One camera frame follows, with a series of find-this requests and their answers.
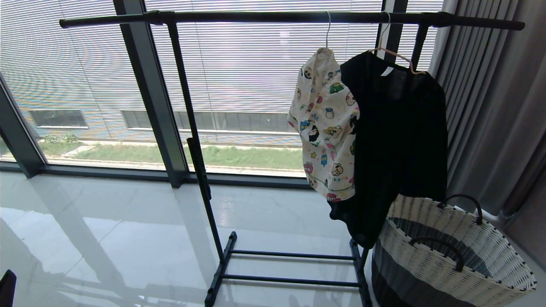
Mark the cream printed garment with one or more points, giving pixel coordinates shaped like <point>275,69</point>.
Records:
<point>326,140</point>

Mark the black garment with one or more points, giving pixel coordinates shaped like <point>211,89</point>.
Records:
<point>396,140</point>

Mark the pink clothes hanger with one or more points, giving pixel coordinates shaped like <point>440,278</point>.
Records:
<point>327,32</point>
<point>394,54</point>

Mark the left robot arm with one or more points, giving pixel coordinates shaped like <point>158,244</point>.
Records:
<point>6,290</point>

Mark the black clothes rack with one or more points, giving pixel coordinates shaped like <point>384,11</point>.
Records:
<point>277,17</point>

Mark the white laundry basket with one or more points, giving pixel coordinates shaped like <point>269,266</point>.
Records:
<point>460,264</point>

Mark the window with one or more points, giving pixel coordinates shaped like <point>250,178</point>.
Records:
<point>234,64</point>

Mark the grey curtain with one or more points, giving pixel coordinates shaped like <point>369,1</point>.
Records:
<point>490,106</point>

